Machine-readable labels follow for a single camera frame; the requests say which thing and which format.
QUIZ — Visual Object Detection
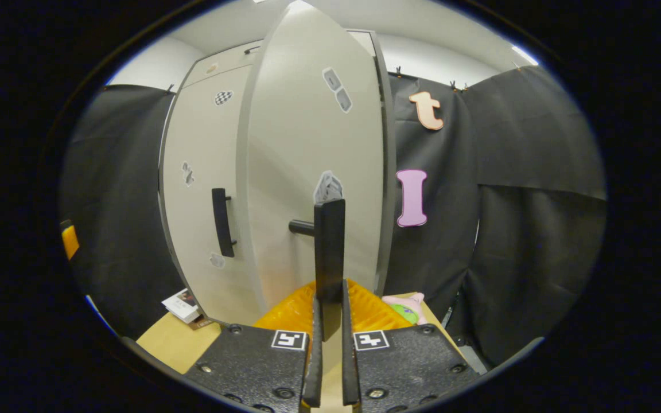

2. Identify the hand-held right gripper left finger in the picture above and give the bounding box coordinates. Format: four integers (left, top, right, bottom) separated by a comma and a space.
184, 279, 324, 411

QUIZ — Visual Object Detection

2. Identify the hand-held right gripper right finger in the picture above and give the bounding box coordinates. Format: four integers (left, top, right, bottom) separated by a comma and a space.
341, 279, 480, 411

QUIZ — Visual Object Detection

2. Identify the beige cabinet door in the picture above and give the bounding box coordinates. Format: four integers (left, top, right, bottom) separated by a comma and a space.
236, 0, 397, 342
158, 64, 262, 325

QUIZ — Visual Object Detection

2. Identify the beige double-door shoe cabinet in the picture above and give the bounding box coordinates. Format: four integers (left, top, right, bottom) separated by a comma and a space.
157, 29, 397, 328

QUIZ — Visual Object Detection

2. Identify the pink green plush toy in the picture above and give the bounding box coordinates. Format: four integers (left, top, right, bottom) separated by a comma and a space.
382, 293, 427, 326

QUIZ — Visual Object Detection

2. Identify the white printed booklet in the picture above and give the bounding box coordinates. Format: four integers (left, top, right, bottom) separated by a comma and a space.
161, 289, 213, 330

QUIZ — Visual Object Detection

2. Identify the black backdrop cloth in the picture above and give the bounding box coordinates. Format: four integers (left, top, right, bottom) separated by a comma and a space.
58, 64, 608, 368

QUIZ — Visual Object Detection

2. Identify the small ceiling light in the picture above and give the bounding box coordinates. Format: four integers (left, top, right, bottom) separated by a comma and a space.
511, 45, 539, 67

